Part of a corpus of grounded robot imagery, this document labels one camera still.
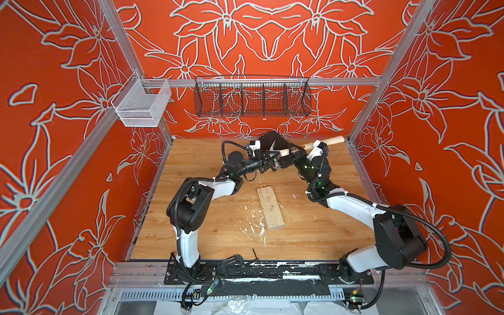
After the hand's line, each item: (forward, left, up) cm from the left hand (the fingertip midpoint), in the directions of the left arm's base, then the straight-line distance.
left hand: (280, 155), depth 77 cm
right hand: (+6, -4, +1) cm, 7 cm away
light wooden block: (-16, +1, -22) cm, 28 cm away
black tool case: (+32, +5, -23) cm, 40 cm away
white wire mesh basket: (+25, +67, +5) cm, 72 cm away
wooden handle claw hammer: (+5, -10, +1) cm, 11 cm away
